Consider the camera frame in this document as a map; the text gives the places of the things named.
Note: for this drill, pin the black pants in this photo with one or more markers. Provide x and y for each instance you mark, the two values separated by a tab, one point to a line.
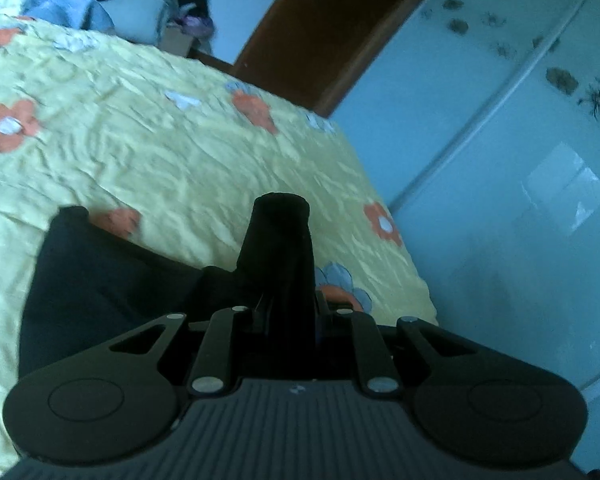
105	290

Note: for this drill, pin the grey garment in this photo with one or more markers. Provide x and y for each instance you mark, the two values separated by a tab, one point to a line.
140	7

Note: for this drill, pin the white floral wardrobe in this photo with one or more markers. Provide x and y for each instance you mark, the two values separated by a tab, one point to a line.
505	185

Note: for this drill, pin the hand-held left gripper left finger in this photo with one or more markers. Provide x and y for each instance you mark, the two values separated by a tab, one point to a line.
220	350

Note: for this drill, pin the yellow floral bed sheet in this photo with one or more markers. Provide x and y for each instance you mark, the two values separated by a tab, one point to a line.
155	150

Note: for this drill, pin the purple cloth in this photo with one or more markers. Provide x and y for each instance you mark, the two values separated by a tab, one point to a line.
197	24

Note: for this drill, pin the cardboard box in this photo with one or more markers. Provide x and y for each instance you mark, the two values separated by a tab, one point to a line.
177	41

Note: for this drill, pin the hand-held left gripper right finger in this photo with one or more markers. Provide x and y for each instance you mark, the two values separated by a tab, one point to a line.
367	350

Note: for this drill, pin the brown wooden door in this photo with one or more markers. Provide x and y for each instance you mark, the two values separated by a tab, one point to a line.
330	25

